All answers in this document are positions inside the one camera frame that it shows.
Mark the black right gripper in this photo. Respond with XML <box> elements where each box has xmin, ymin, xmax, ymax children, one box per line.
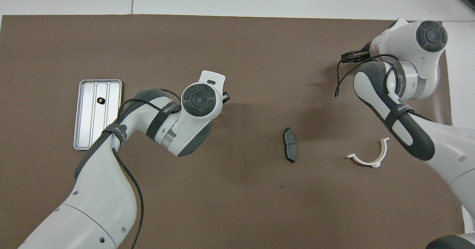
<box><xmin>340</xmin><ymin>50</ymin><xmax>370</xmax><ymax>63</ymax></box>

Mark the silver metal tray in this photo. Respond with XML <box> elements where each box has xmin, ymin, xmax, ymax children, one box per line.
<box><xmin>73</xmin><ymin>79</ymin><xmax>123</xmax><ymax>151</ymax></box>

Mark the brown table mat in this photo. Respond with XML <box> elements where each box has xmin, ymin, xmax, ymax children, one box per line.
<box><xmin>0</xmin><ymin>14</ymin><xmax>466</xmax><ymax>249</ymax></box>

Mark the long dark brake pad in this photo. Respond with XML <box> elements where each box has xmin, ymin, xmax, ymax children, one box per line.
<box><xmin>282</xmin><ymin>127</ymin><xmax>299</xmax><ymax>164</ymax></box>

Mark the white half-ring clamp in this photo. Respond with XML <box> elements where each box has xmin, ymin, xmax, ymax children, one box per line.
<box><xmin>345</xmin><ymin>137</ymin><xmax>390</xmax><ymax>168</ymax></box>

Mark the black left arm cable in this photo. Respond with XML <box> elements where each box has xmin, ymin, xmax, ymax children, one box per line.
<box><xmin>111</xmin><ymin>89</ymin><xmax>183</xmax><ymax>249</ymax></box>

